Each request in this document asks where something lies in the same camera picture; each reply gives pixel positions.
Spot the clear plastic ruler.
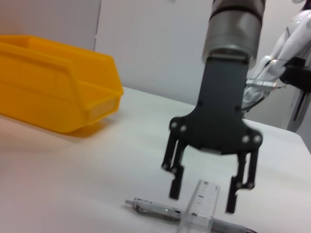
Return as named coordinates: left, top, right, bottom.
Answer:
left=178, top=179, right=221, bottom=233

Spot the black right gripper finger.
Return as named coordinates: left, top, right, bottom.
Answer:
left=225, top=148, right=259, bottom=215
left=161, top=131, right=187, bottom=200

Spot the grey ballpoint pen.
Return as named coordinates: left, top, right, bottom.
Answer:
left=125, top=198, right=258, bottom=233

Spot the yellow plastic bin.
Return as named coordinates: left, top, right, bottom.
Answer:
left=0, top=35, right=124, bottom=134

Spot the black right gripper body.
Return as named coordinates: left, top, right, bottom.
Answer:
left=169, top=55, right=263, bottom=156

